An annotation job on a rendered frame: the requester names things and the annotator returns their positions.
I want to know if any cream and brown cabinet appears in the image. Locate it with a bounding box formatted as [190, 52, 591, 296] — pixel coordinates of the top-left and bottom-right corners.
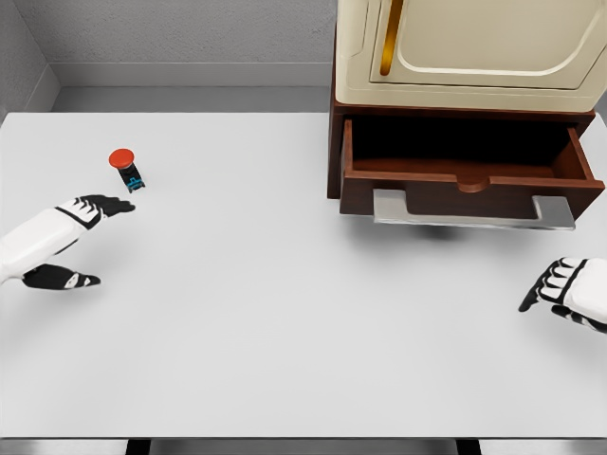
[325, 0, 607, 200]

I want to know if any brown wooden drawer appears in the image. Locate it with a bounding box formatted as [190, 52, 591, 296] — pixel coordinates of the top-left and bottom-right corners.
[339, 118, 606, 232]

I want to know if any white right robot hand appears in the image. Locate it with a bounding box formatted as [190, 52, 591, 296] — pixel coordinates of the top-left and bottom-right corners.
[518, 257, 607, 336]

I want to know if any gold cabinet door handle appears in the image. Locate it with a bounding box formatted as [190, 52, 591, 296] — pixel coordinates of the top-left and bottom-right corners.
[379, 0, 404, 77]

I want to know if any red button switch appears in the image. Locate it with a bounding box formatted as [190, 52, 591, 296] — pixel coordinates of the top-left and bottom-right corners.
[107, 148, 147, 194]

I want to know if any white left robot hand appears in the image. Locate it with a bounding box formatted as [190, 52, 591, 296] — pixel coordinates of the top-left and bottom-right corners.
[0, 193, 137, 291]

